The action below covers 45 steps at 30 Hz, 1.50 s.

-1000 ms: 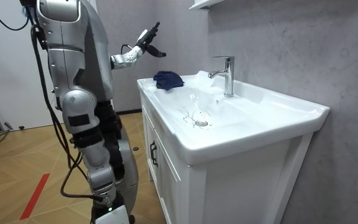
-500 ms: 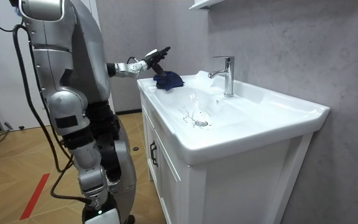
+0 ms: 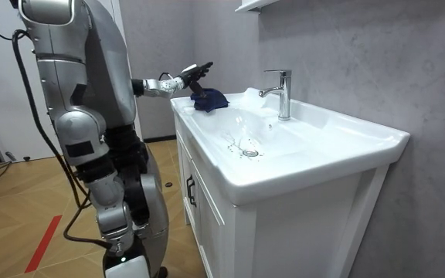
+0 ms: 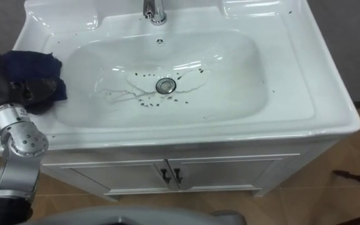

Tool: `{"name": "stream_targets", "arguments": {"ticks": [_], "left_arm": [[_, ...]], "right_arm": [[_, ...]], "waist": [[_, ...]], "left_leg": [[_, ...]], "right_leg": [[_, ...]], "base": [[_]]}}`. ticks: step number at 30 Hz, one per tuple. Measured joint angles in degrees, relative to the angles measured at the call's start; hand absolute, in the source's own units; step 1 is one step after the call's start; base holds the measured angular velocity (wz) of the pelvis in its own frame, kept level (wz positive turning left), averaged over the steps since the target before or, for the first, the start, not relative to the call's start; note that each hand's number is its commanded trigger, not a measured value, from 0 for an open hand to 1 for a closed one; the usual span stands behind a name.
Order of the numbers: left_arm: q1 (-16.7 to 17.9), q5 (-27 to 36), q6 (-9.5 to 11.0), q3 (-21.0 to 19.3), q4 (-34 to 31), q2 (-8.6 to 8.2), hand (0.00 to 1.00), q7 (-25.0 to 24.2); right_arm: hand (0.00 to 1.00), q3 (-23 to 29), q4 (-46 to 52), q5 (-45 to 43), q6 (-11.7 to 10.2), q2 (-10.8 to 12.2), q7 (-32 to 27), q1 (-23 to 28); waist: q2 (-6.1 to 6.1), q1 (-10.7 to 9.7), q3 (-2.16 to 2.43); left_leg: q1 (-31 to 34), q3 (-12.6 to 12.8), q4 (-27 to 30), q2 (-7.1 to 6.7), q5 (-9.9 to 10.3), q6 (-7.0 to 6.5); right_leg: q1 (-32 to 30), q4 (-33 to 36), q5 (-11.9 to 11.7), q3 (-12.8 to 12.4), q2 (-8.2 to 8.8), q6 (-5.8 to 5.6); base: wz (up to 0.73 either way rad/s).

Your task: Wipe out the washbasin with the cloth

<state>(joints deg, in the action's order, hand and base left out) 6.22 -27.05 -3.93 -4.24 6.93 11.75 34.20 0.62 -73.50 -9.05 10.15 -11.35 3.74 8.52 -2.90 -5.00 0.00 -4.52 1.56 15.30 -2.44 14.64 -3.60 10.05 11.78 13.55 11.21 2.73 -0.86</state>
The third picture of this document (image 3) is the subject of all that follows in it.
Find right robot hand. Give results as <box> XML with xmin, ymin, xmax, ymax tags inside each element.
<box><xmin>102</xmin><ymin>239</ymin><xmax>152</xmax><ymax>278</ymax></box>

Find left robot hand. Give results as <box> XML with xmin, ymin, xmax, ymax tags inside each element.
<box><xmin>178</xmin><ymin>61</ymin><xmax>214</xmax><ymax>98</ymax></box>

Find dark blue cloth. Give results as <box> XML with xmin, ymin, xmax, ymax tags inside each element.
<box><xmin>190</xmin><ymin>87</ymin><xmax>230</xmax><ymax>114</ymax></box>

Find robot legs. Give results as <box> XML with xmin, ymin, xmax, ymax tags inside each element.
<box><xmin>124</xmin><ymin>141</ymin><xmax>170</xmax><ymax>278</ymax></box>

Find robot body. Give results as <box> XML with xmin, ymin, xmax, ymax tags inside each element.
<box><xmin>8</xmin><ymin>0</ymin><xmax>150</xmax><ymax>175</ymax></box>

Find red floor tape strip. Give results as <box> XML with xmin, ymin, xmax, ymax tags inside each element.
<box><xmin>24</xmin><ymin>214</ymin><xmax>63</xmax><ymax>274</ymax></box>

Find chrome faucet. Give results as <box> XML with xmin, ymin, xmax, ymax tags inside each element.
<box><xmin>258</xmin><ymin>69</ymin><xmax>293</xmax><ymax>122</ymax></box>

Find white sink cabinet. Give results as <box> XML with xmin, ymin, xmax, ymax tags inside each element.
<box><xmin>170</xmin><ymin>86</ymin><xmax>412</xmax><ymax>278</ymax></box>

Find white wall shelf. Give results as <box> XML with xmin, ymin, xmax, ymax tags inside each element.
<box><xmin>234</xmin><ymin>0</ymin><xmax>282</xmax><ymax>15</ymax></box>

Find thick black cable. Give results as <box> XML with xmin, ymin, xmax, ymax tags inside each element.
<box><xmin>11</xmin><ymin>29</ymin><xmax>114</xmax><ymax>249</ymax></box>

